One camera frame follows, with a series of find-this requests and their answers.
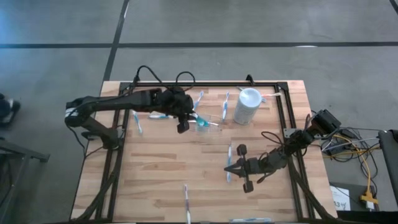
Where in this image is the clear acrylic organizer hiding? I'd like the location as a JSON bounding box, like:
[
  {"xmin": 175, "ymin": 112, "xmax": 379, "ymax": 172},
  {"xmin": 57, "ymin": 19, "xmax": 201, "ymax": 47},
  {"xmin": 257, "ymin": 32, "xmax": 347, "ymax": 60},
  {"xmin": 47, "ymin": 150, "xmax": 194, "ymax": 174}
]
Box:
[{"xmin": 186, "ymin": 113, "xmax": 223, "ymax": 133}]

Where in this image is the purple toothbrush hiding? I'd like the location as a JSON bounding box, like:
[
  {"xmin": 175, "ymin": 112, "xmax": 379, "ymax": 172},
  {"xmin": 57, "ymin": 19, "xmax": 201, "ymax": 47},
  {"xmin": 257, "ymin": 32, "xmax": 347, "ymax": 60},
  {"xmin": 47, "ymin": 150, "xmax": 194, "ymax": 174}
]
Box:
[{"xmin": 183, "ymin": 184, "xmax": 192, "ymax": 224}]

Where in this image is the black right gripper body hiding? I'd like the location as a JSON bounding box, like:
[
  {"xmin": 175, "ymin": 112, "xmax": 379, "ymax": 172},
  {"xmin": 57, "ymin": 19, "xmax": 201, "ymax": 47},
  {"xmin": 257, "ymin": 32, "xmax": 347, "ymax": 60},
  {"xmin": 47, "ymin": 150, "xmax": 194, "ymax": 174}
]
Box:
[{"xmin": 245, "ymin": 157, "xmax": 265, "ymax": 177}]

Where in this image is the white printed paper sheet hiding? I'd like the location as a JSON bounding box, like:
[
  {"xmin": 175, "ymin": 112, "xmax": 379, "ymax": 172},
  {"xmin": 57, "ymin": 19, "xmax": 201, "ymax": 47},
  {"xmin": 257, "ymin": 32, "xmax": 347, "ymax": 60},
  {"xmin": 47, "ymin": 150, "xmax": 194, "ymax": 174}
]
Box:
[{"xmin": 329, "ymin": 185, "xmax": 352, "ymax": 212}]

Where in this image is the black aluminium table frame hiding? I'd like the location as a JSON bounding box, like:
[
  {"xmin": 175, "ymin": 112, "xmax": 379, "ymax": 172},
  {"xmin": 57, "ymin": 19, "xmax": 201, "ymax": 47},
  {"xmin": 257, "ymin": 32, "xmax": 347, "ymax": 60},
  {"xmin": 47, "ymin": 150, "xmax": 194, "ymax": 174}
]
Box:
[{"xmin": 70, "ymin": 80, "xmax": 340, "ymax": 224}]

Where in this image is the white wipes canister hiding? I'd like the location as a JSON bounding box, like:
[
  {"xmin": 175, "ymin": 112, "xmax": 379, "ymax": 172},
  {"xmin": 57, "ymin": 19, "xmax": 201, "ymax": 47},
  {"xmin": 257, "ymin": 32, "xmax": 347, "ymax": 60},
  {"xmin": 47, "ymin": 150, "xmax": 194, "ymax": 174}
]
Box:
[{"xmin": 233, "ymin": 87, "xmax": 264, "ymax": 126}]

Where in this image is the black metal stand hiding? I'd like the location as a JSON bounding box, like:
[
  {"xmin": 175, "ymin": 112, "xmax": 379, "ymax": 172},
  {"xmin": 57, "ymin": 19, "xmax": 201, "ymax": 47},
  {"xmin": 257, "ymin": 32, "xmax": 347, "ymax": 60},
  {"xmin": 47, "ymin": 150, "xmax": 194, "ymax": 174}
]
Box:
[{"xmin": 0, "ymin": 136, "xmax": 51, "ymax": 224}]

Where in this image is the black side desk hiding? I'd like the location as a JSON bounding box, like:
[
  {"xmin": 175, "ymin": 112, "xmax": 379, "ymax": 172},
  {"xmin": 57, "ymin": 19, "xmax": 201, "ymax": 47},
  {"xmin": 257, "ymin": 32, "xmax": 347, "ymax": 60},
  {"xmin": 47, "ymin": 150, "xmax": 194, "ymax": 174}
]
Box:
[{"xmin": 377, "ymin": 128, "xmax": 398, "ymax": 218}]

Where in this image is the yellow plug splitter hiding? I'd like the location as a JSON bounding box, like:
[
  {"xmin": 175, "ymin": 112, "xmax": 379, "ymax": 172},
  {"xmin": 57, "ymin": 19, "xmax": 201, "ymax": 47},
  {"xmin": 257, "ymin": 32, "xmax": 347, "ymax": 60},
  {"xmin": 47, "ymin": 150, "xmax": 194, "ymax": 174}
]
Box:
[{"xmin": 359, "ymin": 190, "xmax": 379, "ymax": 206}]

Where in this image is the black floor mat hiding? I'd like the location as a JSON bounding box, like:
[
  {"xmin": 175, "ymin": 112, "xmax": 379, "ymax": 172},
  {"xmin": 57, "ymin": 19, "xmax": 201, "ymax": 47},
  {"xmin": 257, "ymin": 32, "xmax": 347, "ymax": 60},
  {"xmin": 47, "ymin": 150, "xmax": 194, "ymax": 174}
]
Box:
[{"xmin": 328, "ymin": 181, "xmax": 398, "ymax": 224}]

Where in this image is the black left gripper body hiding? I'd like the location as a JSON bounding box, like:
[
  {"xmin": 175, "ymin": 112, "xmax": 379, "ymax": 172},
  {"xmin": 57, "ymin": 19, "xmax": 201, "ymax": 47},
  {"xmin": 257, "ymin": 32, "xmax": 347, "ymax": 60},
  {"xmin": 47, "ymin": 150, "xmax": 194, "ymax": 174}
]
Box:
[{"xmin": 161, "ymin": 88, "xmax": 195, "ymax": 118}]

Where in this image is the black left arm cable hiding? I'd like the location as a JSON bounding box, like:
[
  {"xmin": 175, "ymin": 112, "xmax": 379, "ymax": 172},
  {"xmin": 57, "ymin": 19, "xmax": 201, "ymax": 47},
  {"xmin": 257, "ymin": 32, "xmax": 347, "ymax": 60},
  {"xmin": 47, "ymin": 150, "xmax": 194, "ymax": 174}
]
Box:
[{"xmin": 133, "ymin": 64, "xmax": 197, "ymax": 94}]

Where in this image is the person's foot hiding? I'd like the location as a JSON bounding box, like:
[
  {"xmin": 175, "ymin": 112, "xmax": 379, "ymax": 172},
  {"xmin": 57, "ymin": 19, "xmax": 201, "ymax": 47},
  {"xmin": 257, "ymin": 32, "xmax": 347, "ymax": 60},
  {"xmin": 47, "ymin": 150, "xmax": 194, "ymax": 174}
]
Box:
[{"xmin": 0, "ymin": 92, "xmax": 22, "ymax": 126}]

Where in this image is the black power strip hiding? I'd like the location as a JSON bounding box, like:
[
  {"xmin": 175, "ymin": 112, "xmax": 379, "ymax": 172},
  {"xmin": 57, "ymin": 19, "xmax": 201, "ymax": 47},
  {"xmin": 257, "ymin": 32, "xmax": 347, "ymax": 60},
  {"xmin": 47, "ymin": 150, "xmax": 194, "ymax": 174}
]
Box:
[{"xmin": 322, "ymin": 138, "xmax": 352, "ymax": 156}]

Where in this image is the white floor cable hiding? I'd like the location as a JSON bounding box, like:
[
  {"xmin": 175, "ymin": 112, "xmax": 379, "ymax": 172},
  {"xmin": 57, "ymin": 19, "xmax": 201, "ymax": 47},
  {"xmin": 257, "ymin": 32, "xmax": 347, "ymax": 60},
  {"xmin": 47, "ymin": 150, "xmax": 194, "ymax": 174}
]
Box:
[{"xmin": 322, "ymin": 136, "xmax": 379, "ymax": 152}]

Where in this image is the yellow floor cable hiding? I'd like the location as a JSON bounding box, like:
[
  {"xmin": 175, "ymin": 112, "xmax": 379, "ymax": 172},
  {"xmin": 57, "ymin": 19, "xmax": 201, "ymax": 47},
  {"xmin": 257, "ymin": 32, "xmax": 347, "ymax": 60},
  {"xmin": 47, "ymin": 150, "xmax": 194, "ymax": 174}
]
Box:
[{"xmin": 322, "ymin": 133, "xmax": 379, "ymax": 200}]

